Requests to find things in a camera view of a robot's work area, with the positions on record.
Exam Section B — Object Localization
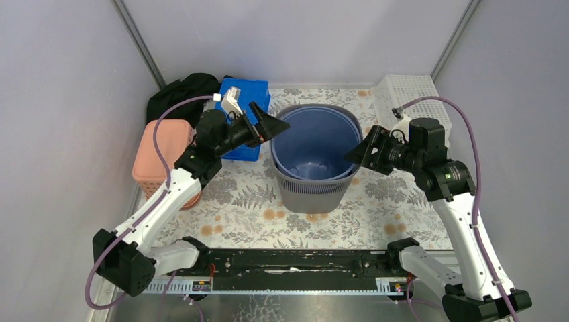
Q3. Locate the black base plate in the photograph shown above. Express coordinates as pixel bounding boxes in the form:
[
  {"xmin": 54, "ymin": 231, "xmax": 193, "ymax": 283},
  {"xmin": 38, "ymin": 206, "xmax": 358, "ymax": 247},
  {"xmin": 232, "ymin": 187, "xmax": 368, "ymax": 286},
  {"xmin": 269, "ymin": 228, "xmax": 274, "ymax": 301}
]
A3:
[{"xmin": 177, "ymin": 248, "xmax": 408, "ymax": 293}]

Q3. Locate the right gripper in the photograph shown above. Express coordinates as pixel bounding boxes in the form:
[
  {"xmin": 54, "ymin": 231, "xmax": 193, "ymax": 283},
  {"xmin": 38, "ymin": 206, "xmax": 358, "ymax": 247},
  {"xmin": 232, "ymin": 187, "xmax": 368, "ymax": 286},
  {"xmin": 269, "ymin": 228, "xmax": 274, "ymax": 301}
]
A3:
[{"xmin": 342, "ymin": 125, "xmax": 421, "ymax": 176}]

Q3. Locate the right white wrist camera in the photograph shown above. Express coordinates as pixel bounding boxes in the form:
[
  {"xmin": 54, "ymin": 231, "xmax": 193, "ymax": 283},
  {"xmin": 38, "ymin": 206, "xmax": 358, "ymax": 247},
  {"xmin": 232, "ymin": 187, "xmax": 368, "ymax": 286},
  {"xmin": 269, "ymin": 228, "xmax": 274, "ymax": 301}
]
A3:
[{"xmin": 390, "ymin": 107, "xmax": 411, "ymax": 143}]

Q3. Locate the grey waste bin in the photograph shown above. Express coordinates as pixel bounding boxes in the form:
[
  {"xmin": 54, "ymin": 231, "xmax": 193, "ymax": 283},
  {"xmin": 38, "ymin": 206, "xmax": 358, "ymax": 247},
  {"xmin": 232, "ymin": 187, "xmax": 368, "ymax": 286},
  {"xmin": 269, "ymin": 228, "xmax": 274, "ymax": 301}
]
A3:
[{"xmin": 270, "ymin": 103, "xmax": 364, "ymax": 215}]

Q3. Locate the pink plastic basket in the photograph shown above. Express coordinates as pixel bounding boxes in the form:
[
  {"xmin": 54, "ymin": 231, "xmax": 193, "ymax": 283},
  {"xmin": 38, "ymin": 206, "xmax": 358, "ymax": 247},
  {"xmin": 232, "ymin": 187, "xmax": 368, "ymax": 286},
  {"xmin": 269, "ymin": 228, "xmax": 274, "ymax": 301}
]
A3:
[{"xmin": 132, "ymin": 119, "xmax": 193, "ymax": 209}]

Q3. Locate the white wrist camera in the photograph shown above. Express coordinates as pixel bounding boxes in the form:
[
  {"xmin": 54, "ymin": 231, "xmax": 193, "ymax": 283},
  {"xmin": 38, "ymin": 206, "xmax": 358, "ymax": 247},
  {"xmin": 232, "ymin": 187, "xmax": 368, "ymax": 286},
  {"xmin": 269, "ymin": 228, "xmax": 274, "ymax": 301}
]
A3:
[
  {"xmin": 390, "ymin": 107, "xmax": 411, "ymax": 143},
  {"xmin": 213, "ymin": 87, "xmax": 243, "ymax": 117}
]

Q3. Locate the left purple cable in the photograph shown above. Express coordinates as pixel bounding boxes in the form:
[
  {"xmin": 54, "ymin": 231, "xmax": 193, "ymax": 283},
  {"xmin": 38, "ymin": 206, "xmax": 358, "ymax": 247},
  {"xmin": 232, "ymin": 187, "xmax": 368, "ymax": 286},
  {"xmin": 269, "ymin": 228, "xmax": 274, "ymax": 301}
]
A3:
[{"xmin": 84, "ymin": 94, "xmax": 219, "ymax": 322}]

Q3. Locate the blue bucket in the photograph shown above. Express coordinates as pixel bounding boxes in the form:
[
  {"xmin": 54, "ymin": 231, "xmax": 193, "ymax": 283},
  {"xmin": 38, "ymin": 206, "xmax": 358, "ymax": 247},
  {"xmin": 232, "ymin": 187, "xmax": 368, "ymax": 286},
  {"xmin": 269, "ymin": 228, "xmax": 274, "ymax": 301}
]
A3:
[{"xmin": 270, "ymin": 104, "xmax": 363, "ymax": 181}]

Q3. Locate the white plastic basket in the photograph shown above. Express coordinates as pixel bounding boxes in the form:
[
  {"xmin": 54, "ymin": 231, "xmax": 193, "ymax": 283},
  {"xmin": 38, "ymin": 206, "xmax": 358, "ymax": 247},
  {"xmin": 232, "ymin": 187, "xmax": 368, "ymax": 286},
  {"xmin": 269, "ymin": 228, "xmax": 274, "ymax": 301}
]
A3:
[{"xmin": 370, "ymin": 74, "xmax": 452, "ymax": 147}]

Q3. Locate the blue divided plastic tray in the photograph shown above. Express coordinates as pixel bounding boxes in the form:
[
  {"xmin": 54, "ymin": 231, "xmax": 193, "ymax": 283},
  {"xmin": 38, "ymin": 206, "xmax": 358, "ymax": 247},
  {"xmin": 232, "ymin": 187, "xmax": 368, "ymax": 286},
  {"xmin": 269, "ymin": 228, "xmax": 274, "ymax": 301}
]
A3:
[{"xmin": 219, "ymin": 77, "xmax": 271, "ymax": 162}]

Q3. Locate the black cloth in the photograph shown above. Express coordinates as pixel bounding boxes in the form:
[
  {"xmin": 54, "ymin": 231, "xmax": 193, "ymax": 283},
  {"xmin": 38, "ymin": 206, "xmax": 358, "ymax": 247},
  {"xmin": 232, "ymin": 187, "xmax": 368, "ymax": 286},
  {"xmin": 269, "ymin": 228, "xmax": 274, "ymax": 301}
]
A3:
[{"xmin": 146, "ymin": 73, "xmax": 221, "ymax": 127}]

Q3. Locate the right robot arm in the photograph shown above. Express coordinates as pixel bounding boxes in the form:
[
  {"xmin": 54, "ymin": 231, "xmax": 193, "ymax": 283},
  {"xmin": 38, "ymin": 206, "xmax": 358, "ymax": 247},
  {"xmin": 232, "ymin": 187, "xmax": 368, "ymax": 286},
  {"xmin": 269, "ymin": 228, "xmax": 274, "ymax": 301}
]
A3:
[{"xmin": 345, "ymin": 118, "xmax": 532, "ymax": 321}]

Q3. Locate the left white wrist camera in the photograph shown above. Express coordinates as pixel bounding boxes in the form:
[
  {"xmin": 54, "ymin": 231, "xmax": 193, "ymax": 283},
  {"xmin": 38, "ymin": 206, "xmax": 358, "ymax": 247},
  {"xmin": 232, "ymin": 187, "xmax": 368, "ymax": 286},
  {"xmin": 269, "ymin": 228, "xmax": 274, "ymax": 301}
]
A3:
[{"xmin": 213, "ymin": 87, "xmax": 243, "ymax": 117}]

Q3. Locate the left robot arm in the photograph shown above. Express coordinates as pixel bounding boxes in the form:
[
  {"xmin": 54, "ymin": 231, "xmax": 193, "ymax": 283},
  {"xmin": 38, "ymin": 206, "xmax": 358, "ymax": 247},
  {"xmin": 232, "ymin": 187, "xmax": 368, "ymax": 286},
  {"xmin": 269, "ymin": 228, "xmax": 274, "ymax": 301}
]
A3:
[{"xmin": 85, "ymin": 101, "xmax": 290, "ymax": 297}]

